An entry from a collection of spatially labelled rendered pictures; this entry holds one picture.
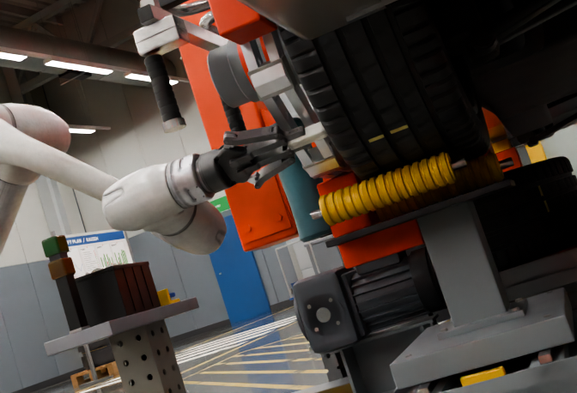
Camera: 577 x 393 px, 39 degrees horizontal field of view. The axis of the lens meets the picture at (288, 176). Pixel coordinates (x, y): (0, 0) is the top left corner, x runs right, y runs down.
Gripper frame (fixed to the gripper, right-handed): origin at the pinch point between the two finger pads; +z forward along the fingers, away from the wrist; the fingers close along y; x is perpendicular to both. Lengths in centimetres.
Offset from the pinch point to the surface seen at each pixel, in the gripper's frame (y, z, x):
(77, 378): -657, -666, 578
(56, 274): -14, -66, 6
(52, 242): -10, -65, 11
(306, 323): -54, -26, 7
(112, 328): -25, -57, -4
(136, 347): -43, -64, 6
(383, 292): -55, -7, 10
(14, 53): -296, -581, 859
